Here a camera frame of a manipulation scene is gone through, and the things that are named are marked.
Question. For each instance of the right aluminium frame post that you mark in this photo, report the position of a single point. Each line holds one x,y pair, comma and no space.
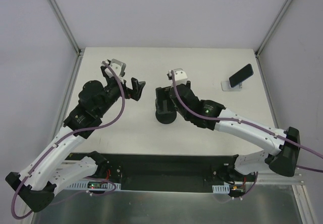
274,26

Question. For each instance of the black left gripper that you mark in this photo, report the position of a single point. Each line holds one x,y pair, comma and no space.
126,90

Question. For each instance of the white cable duct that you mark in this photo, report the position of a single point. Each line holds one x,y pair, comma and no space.
221,189
93,185

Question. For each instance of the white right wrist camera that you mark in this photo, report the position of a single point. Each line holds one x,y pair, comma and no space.
179,75

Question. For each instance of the aluminium rail right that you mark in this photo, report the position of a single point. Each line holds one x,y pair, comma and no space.
270,178

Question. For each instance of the teal smartphone black screen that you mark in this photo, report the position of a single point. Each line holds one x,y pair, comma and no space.
163,102

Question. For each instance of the white folding phone stand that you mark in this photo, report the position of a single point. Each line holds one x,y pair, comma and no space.
226,87

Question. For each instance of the right white cable duct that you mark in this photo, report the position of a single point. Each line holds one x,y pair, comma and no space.
221,189

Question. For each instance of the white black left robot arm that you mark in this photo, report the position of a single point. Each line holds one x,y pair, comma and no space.
40,182

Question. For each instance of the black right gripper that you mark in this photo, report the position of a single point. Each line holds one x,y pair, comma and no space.
166,97

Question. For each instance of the aluminium frame post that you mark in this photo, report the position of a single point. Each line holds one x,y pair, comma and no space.
64,26
274,26

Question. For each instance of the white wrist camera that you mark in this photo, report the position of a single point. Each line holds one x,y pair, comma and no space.
117,66
179,75

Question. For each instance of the left white cable duct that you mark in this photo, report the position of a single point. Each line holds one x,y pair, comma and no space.
93,185

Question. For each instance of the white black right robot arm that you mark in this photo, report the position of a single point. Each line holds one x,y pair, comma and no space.
280,149

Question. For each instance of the black round-base phone holder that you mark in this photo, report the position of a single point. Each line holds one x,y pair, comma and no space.
166,118

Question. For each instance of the left aluminium frame post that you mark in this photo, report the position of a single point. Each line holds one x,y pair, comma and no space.
64,26

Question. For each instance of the blue smartphone black screen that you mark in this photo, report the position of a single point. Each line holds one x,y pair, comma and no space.
241,75

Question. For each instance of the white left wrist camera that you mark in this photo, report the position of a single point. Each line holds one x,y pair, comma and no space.
117,66

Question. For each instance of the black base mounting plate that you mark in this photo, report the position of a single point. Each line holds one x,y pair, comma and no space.
172,173

